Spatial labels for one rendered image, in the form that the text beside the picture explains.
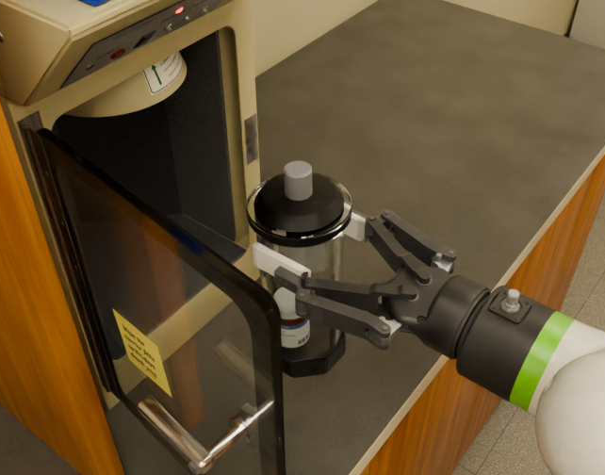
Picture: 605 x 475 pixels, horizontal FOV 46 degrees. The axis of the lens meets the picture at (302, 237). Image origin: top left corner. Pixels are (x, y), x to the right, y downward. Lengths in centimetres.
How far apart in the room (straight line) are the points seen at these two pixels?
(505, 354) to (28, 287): 41
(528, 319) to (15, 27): 47
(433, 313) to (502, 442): 146
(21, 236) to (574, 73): 134
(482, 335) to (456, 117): 90
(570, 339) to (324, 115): 93
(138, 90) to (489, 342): 44
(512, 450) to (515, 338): 147
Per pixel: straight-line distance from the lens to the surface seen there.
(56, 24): 55
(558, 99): 160
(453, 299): 66
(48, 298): 66
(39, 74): 60
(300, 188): 69
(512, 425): 214
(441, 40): 177
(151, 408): 65
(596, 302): 253
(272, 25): 164
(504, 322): 64
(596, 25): 380
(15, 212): 59
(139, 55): 75
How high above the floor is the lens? 173
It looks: 43 degrees down
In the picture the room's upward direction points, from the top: straight up
